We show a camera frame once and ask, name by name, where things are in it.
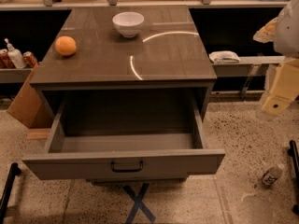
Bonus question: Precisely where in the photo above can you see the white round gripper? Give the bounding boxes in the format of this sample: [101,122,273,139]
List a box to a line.
[253,0,299,116]

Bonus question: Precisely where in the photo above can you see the orange fruit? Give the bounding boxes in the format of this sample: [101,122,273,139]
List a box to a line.
[55,36,77,56]

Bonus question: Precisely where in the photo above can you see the grey drawer cabinet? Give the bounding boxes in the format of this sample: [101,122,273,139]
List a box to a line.
[31,7,216,133]

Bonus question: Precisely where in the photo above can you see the open grey top drawer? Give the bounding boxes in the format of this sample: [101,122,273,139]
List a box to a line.
[22,90,225,182]

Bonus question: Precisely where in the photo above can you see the grey right shelf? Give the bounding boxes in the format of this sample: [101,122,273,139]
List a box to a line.
[212,56,284,77]

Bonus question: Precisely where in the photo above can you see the grey shelf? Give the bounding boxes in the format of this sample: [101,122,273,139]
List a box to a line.
[0,68,32,84]
[212,56,284,77]

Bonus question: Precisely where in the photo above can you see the folded white cloth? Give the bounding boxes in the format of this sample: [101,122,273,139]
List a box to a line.
[209,50,240,63]

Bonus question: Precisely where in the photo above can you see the black right base leg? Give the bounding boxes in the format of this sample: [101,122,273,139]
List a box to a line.
[288,140,299,216]

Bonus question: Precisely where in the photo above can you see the black base leg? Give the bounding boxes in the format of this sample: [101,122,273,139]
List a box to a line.
[288,140,299,216]
[0,162,21,224]

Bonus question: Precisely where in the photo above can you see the plastic bottle on floor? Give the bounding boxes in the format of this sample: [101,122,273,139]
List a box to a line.
[261,164,284,188]

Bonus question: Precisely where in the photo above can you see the white ceramic bowl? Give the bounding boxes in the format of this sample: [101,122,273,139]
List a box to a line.
[112,12,144,38]

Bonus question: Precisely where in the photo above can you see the red soda can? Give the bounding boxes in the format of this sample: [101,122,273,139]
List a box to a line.
[23,51,39,67]

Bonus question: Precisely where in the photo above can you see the brown cardboard box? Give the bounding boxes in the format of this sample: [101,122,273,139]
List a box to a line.
[7,66,53,129]

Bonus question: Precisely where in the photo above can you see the grey left shelf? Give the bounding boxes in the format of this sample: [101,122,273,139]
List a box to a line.
[0,68,32,84]

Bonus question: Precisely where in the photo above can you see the red can at edge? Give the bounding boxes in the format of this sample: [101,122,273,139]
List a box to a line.
[0,49,15,68]

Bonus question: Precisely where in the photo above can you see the black left base leg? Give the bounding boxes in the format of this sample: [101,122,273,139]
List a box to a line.
[0,162,21,224]

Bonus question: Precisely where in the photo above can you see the black drawer handle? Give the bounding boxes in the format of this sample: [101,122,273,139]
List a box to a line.
[110,161,144,173]

